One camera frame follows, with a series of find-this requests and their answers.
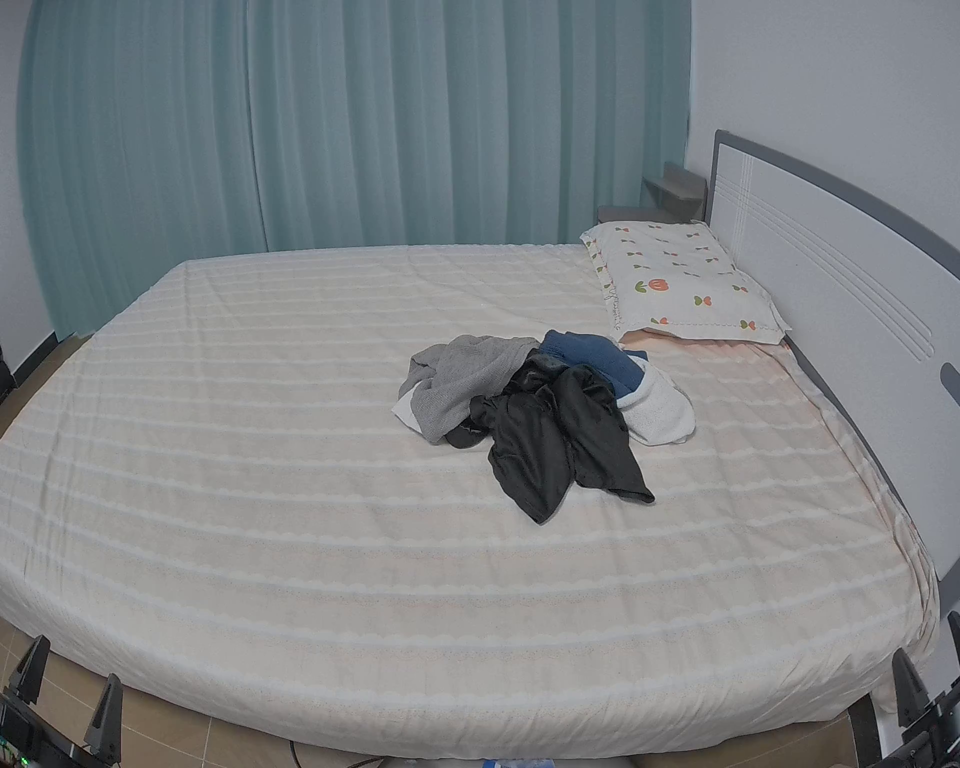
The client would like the bed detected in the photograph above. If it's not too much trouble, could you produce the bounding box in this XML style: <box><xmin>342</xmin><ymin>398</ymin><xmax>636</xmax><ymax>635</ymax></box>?
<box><xmin>0</xmin><ymin>129</ymin><xmax>960</xmax><ymax>768</ymax></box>

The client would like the blue-green curtain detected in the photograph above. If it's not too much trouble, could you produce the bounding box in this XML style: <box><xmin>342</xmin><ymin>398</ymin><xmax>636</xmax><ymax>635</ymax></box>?
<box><xmin>246</xmin><ymin>0</ymin><xmax>693</xmax><ymax>252</ymax></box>
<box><xmin>16</xmin><ymin>0</ymin><xmax>267</xmax><ymax>339</ymax></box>

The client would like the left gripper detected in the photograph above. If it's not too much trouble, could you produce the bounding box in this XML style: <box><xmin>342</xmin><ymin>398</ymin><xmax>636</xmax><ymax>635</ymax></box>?
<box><xmin>0</xmin><ymin>635</ymin><xmax>126</xmax><ymax>768</ymax></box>

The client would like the pile of clothes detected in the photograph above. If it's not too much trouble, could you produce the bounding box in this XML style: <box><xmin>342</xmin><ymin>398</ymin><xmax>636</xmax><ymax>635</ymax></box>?
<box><xmin>391</xmin><ymin>330</ymin><xmax>697</xmax><ymax>451</ymax></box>

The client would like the white printed pillow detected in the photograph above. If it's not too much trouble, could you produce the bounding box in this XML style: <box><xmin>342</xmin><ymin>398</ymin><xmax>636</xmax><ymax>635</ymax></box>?
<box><xmin>581</xmin><ymin>219</ymin><xmax>795</xmax><ymax>346</ymax></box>

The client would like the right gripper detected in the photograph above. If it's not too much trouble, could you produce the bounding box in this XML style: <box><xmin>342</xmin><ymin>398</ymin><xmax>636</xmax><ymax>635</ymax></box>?
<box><xmin>885</xmin><ymin>610</ymin><xmax>960</xmax><ymax>768</ymax></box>

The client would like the black T-shirt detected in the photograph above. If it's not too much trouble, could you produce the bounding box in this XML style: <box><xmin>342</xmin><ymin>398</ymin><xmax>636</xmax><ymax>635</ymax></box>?
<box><xmin>468</xmin><ymin>351</ymin><xmax>656</xmax><ymax>526</ymax></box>

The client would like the grey bedside table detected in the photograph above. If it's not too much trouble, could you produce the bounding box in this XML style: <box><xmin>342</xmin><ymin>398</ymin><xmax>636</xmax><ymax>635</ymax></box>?
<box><xmin>597</xmin><ymin>161</ymin><xmax>710</xmax><ymax>226</ymax></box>

